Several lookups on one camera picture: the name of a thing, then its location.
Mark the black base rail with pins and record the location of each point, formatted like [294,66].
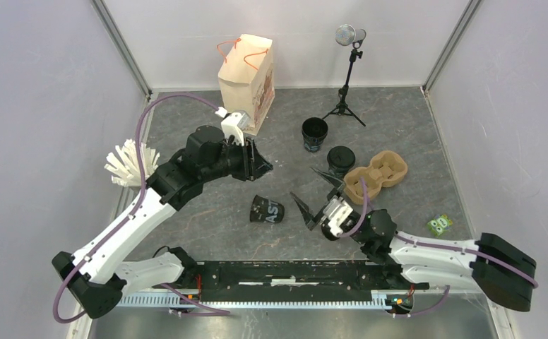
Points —
[295,284]

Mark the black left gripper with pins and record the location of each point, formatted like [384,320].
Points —
[261,166]

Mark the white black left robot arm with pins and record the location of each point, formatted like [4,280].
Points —
[98,276]

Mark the black cup lid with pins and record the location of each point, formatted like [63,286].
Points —
[341,158]

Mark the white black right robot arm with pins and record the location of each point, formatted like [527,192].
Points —
[504,273]

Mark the green toy figure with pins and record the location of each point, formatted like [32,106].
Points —
[439,225]

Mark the microphone on black tripod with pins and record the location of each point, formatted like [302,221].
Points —
[348,35]

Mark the white straws in cup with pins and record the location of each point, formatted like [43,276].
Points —
[124,166]

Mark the single black coffee cup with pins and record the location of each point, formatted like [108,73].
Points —
[339,170]

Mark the paper takeout bag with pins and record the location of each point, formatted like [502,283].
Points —
[246,78]

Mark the stack of black cups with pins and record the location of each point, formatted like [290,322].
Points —
[314,131]

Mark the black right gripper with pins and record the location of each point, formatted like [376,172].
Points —
[334,181]

